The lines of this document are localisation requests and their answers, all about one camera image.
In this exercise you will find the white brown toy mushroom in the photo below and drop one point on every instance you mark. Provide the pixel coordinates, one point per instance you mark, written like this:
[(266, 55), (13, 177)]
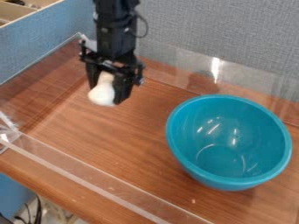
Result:
[(102, 94)]

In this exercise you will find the clear acrylic front barrier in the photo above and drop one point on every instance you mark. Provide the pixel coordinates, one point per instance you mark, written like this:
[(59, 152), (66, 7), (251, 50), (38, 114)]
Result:
[(154, 208)]

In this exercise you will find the clear acrylic barrier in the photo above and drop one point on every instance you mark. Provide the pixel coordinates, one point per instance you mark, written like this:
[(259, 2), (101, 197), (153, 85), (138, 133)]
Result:
[(221, 70), (154, 208)]

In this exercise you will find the blue plastic bowl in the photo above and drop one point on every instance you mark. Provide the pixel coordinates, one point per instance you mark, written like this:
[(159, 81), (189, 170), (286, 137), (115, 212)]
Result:
[(230, 142)]

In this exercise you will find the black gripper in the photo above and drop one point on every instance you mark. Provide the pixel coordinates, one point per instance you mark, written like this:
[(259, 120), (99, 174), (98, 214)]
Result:
[(127, 69)]

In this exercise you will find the wooden shelf box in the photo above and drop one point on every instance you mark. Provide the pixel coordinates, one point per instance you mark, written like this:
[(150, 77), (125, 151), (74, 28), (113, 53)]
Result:
[(18, 9)]

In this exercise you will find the clear acrylic back barrier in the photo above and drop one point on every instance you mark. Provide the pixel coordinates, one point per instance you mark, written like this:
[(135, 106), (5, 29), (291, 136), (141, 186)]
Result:
[(221, 70)]

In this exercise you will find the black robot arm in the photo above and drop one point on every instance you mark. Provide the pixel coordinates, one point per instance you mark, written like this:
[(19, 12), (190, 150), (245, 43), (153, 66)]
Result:
[(115, 18)]

